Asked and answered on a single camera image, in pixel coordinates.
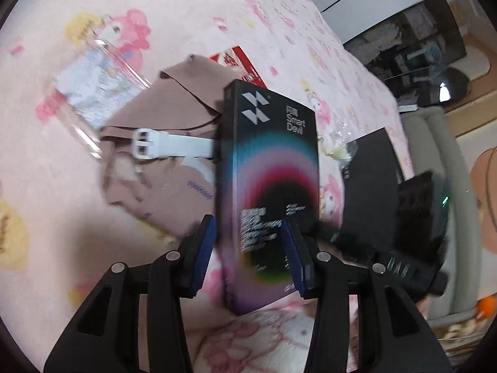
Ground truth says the black cardboard container box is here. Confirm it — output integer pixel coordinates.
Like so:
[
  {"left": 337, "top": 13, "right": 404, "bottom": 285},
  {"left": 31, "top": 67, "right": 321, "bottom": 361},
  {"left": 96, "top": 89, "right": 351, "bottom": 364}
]
[{"left": 342, "top": 126, "right": 404, "bottom": 249}]

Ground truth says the white watch strap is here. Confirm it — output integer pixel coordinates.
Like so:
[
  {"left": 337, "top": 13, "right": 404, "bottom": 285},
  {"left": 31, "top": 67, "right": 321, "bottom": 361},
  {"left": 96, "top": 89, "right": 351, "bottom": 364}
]
[{"left": 131, "top": 127, "right": 217, "bottom": 160}]

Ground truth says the grey padded chair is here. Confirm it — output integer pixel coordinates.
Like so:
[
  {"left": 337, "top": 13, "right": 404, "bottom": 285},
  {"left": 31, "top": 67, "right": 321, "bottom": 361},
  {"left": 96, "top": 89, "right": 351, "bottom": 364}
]
[{"left": 400, "top": 107, "right": 490, "bottom": 319}]

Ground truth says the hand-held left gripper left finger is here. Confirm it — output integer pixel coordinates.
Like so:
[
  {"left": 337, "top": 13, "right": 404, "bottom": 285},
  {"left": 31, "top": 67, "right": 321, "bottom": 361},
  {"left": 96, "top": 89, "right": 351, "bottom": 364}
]
[{"left": 44, "top": 214, "right": 218, "bottom": 373}]

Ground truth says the mauve fabric brace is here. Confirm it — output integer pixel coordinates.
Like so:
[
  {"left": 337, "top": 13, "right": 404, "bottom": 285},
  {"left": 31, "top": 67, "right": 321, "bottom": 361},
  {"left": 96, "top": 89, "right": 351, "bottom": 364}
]
[{"left": 100, "top": 56, "right": 224, "bottom": 242}]

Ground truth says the black glossy monitor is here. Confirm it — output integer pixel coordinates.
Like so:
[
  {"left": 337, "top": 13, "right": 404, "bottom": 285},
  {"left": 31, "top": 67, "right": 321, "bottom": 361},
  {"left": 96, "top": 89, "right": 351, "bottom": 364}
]
[{"left": 344, "top": 0, "right": 467, "bottom": 82}]

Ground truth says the pink printed blanket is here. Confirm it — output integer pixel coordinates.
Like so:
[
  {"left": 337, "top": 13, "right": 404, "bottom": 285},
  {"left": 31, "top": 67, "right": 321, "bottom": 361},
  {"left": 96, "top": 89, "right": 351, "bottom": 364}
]
[{"left": 0, "top": 0, "right": 414, "bottom": 373}]

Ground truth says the small clear plastic bag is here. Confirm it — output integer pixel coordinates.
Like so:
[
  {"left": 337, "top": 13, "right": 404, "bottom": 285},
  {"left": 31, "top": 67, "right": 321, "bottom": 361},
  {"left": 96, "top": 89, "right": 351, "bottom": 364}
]
[{"left": 318, "top": 117, "right": 358, "bottom": 162}]

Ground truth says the clear printed plastic case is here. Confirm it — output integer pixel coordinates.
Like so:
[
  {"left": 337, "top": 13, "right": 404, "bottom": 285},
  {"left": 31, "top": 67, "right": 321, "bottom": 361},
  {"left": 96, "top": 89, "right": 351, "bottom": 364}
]
[{"left": 52, "top": 39, "right": 153, "bottom": 160}]

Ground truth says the dark box with rainbow print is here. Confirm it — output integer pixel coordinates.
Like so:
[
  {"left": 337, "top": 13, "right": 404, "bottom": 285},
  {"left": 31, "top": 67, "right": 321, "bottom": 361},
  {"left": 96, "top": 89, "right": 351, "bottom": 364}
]
[{"left": 215, "top": 80, "right": 321, "bottom": 316}]

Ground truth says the orange toy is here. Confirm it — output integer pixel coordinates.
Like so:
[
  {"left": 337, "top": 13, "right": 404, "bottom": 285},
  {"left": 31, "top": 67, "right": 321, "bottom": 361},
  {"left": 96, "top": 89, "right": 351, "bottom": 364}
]
[{"left": 476, "top": 297, "right": 497, "bottom": 321}]

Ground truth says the red envelope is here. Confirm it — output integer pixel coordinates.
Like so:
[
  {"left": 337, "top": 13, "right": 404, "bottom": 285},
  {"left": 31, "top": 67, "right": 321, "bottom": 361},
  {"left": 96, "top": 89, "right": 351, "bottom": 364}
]
[{"left": 210, "top": 45, "right": 267, "bottom": 88}]

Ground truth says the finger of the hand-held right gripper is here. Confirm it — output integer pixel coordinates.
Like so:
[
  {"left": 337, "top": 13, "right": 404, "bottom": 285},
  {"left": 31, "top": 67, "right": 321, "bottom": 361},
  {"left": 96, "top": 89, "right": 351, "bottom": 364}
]
[{"left": 330, "top": 233, "right": 448, "bottom": 297}]

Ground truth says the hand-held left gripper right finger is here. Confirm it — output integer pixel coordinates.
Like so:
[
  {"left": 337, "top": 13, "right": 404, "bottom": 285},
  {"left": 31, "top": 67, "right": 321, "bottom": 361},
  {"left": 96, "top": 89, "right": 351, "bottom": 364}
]
[{"left": 279, "top": 218, "right": 453, "bottom": 373}]

